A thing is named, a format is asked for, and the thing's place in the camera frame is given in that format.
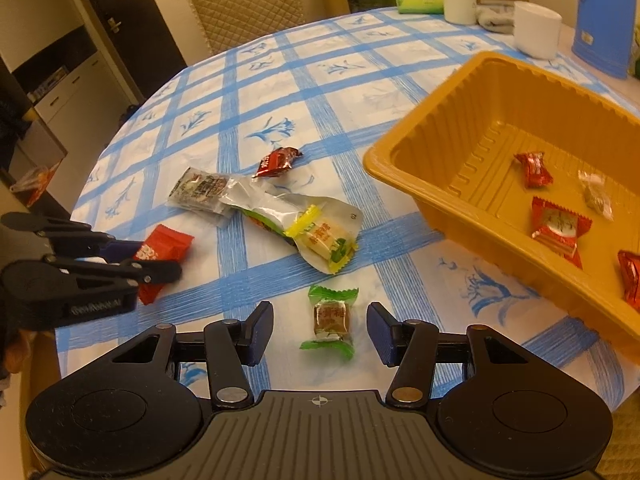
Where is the green brown candy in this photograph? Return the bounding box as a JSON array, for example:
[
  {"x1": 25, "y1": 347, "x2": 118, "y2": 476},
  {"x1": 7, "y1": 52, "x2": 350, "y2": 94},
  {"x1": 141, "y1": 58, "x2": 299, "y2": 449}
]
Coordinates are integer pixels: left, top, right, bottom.
[{"x1": 300, "y1": 284, "x2": 360, "y2": 361}]

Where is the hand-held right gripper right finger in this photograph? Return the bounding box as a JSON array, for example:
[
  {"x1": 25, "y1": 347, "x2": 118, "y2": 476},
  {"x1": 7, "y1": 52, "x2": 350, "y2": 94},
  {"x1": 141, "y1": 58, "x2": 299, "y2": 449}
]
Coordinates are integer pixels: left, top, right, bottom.
[{"x1": 366, "y1": 302, "x2": 531, "y2": 407}]

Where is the person's left hand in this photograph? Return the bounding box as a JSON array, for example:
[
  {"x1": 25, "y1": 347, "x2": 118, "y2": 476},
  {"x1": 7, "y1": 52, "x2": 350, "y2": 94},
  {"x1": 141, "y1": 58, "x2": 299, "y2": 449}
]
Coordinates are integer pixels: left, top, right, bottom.
[{"x1": 0, "y1": 332, "x2": 28, "y2": 376}]

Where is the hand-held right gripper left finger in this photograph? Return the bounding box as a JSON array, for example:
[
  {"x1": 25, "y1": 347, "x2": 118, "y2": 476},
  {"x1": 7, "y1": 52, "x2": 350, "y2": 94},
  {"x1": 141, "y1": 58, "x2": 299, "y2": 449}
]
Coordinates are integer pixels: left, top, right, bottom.
[{"x1": 112, "y1": 301, "x2": 275, "y2": 408}]

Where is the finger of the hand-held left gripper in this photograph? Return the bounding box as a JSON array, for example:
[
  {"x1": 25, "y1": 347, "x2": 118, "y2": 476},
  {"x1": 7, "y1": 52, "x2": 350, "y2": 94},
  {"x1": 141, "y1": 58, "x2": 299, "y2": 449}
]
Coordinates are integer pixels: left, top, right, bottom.
[
  {"x1": 47, "y1": 255, "x2": 183, "y2": 288},
  {"x1": 2, "y1": 211, "x2": 143, "y2": 263}
]

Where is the beige quilted mat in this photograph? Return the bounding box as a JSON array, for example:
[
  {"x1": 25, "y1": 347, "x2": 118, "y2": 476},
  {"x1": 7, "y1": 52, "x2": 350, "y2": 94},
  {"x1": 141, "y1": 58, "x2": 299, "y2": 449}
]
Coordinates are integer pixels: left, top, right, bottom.
[{"x1": 607, "y1": 400, "x2": 640, "y2": 480}]

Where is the yellow plastic tray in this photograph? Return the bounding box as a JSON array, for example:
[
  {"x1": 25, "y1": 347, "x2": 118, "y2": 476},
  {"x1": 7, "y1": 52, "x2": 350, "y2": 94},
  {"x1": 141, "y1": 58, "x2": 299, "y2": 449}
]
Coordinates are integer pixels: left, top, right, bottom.
[{"x1": 362, "y1": 51, "x2": 640, "y2": 356}]

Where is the red gold candy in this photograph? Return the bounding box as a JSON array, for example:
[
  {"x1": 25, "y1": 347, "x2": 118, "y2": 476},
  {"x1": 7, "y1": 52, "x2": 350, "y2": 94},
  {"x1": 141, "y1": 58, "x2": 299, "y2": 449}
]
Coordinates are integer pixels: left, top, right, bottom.
[{"x1": 617, "y1": 250, "x2": 640, "y2": 311}]

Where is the blue checked tablecloth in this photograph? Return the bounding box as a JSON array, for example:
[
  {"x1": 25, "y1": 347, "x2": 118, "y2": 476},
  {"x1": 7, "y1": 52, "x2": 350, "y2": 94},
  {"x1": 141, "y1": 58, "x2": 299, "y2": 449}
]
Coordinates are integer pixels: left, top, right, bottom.
[{"x1": 55, "y1": 7, "x2": 640, "y2": 403}]

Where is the red square snack packet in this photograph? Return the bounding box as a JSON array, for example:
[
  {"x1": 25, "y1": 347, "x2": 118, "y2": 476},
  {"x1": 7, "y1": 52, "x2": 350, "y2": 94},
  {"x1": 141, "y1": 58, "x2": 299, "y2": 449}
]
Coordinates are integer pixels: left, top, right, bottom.
[{"x1": 132, "y1": 225, "x2": 196, "y2": 306}]

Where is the white cup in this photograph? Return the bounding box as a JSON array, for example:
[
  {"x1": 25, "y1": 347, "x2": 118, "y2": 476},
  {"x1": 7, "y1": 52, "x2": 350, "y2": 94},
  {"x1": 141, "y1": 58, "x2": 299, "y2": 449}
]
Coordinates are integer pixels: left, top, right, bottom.
[{"x1": 514, "y1": 1, "x2": 563, "y2": 59}]

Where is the clear green snack bag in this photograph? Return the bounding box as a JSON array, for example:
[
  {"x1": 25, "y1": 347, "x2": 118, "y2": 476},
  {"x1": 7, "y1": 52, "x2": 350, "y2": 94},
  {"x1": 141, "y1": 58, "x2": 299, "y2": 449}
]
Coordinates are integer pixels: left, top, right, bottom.
[{"x1": 220, "y1": 187, "x2": 362, "y2": 276}]

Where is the beige quilted chair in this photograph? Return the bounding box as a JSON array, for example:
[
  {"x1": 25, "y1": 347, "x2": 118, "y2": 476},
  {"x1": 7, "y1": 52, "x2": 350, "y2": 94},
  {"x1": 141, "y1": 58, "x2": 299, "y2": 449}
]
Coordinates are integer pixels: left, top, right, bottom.
[{"x1": 189, "y1": 0, "x2": 307, "y2": 56}]

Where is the grey cloth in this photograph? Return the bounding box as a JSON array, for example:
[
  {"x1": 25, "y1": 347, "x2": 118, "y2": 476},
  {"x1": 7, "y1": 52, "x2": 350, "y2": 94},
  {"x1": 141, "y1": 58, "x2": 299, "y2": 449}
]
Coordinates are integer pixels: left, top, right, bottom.
[{"x1": 475, "y1": 4, "x2": 517, "y2": 34}]

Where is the blue thermos jug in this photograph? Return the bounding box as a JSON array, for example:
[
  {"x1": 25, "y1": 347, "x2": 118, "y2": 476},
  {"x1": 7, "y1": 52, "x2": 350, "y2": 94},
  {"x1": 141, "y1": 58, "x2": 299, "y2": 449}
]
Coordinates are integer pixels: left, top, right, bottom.
[{"x1": 565, "y1": 0, "x2": 637, "y2": 81}]

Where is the white cabinet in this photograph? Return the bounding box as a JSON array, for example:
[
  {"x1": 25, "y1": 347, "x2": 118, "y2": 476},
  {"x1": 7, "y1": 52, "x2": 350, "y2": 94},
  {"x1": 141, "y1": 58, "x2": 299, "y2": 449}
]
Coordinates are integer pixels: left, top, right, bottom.
[{"x1": 0, "y1": 0, "x2": 146, "y2": 126}]

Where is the small red candy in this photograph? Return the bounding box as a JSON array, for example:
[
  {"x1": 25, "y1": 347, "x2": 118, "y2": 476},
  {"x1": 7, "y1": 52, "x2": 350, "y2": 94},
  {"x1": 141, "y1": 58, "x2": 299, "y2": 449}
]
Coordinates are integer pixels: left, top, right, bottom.
[{"x1": 513, "y1": 151, "x2": 554, "y2": 189}]

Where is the red plastic bag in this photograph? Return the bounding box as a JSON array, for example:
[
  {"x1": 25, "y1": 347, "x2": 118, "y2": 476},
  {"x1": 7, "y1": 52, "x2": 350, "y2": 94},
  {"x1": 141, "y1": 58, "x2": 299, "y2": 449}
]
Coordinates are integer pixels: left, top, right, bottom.
[{"x1": 10, "y1": 165, "x2": 63, "y2": 206}]

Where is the red pillow snack packet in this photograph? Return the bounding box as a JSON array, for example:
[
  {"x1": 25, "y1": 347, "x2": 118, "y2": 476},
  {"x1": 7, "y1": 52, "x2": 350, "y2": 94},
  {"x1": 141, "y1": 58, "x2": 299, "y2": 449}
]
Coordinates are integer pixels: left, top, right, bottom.
[{"x1": 530, "y1": 196, "x2": 593, "y2": 270}]

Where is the dark red candy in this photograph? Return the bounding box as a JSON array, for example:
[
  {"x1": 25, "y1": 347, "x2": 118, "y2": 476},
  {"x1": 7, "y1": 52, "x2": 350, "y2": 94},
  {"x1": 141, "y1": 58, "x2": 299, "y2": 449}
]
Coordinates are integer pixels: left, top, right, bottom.
[{"x1": 251, "y1": 146, "x2": 303, "y2": 179}]

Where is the grey printed snack packet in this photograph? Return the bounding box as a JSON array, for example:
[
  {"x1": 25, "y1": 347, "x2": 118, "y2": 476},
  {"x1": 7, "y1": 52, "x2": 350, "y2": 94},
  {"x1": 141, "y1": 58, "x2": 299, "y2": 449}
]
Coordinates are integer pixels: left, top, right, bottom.
[{"x1": 167, "y1": 167, "x2": 236, "y2": 228}]

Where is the clear brown candy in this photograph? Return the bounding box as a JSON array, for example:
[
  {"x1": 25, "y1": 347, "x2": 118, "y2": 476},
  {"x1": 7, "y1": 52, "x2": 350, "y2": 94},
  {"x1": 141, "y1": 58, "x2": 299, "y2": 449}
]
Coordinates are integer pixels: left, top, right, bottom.
[{"x1": 578, "y1": 170, "x2": 615, "y2": 222}]

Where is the dark door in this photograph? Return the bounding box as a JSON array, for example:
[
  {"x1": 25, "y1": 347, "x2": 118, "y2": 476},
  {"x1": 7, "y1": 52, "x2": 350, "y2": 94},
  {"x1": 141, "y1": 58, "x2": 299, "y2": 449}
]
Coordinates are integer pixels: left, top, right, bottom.
[{"x1": 75, "y1": 0, "x2": 188, "y2": 111}]

